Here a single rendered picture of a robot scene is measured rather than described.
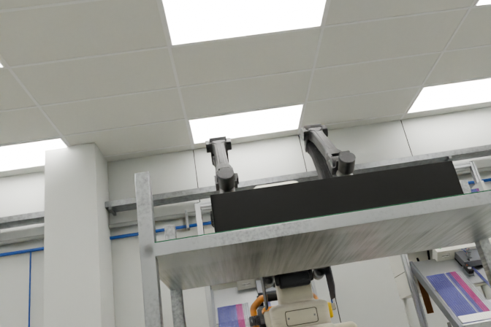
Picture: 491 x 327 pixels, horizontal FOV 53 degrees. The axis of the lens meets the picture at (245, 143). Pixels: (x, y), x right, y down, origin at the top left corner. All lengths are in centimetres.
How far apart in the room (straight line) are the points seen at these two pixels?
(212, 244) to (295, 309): 103
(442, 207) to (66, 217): 429
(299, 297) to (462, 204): 106
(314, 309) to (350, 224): 101
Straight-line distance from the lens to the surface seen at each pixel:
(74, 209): 504
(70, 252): 494
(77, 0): 349
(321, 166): 213
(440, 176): 124
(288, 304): 201
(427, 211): 107
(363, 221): 103
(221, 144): 210
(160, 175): 552
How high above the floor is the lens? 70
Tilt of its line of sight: 24 degrees up
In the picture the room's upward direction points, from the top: 10 degrees counter-clockwise
